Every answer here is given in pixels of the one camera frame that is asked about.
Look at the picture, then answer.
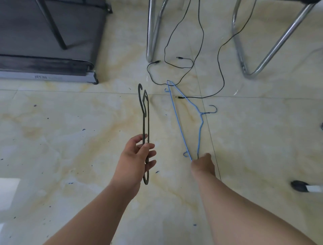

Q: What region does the person's left hand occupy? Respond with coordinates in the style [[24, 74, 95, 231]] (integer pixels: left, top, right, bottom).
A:
[[110, 134, 157, 200]]

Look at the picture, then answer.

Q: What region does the blue wire hanger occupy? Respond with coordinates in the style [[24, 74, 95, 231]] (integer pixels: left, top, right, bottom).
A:
[[164, 80, 218, 162]]

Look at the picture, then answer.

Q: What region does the person's right forearm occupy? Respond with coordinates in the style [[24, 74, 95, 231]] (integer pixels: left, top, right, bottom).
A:
[[194, 173, 317, 245]]

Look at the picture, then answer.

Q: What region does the white leg with black foot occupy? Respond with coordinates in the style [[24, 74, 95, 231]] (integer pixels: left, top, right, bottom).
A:
[[290, 180, 323, 194]]

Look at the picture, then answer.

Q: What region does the grey black treadmill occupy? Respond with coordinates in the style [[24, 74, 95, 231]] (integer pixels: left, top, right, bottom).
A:
[[0, 0, 113, 85]]

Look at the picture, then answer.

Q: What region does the black plastic hanger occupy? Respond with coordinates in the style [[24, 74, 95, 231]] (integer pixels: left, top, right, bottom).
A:
[[138, 83, 151, 186]]

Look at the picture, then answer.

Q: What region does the black mesh chair chrome frame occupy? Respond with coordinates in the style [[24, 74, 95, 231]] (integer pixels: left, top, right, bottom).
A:
[[146, 0, 317, 79]]

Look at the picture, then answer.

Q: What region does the person's right hand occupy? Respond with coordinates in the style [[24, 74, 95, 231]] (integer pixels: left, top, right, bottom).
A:
[[190, 152, 216, 181]]

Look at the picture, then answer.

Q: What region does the person's left forearm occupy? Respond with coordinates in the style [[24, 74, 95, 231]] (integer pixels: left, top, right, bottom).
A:
[[43, 182, 141, 245]]

